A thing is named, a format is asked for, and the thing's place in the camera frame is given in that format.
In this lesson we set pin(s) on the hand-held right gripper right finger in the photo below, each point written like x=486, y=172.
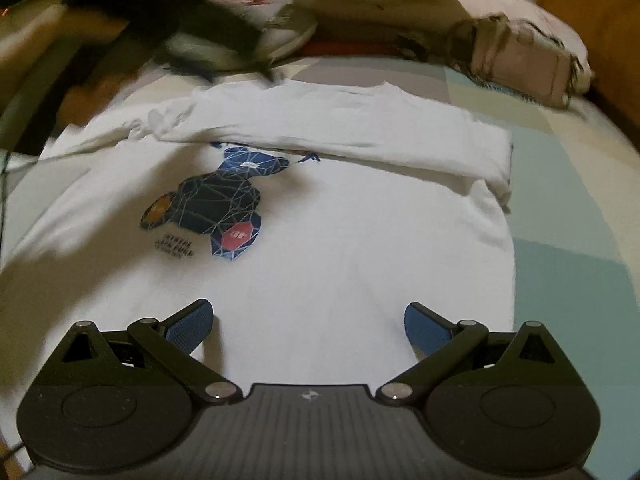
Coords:
x=425, y=328

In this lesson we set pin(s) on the white printed sweatshirt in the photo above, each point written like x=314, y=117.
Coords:
x=325, y=240

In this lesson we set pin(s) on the beige handbag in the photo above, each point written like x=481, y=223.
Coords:
x=525, y=65

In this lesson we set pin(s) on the wooden headboard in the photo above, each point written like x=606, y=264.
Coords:
x=600, y=35

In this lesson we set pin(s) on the grey donut cushion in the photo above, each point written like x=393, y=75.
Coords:
x=292, y=35

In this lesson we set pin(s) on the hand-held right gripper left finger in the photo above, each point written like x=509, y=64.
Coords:
x=192, y=328

